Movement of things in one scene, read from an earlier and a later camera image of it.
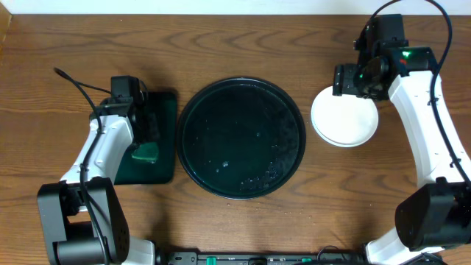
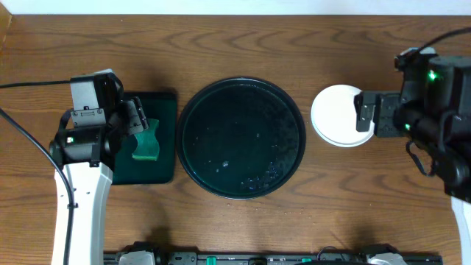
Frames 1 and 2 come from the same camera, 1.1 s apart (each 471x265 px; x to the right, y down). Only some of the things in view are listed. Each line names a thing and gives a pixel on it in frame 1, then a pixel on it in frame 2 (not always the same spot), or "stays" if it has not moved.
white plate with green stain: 344,121 stays
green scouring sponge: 148,152 stays
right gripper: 343,80 to 383,119
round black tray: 241,138 stays
